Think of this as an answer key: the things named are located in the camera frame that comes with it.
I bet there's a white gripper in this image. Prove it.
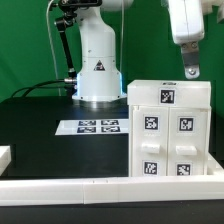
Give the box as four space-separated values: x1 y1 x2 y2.
168 0 204 79

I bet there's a white door panel with knob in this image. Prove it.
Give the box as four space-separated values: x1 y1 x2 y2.
130 106 168 177

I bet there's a white cabinet body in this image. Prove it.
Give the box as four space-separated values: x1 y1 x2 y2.
129 105 211 177

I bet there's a white cabinet top block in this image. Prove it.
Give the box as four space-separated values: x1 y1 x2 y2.
127 80 211 108

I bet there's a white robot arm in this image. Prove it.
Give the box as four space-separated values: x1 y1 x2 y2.
58 0 204 103

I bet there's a black cable bundle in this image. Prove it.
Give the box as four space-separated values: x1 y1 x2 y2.
10 78 78 99

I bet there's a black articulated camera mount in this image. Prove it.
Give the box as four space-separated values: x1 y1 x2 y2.
55 0 102 82

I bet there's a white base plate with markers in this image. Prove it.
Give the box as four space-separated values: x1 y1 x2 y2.
55 119 129 136

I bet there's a white cable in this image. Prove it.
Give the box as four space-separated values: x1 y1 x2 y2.
45 0 63 97

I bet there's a white U-shaped fence frame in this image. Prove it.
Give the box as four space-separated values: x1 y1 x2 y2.
0 146 224 206

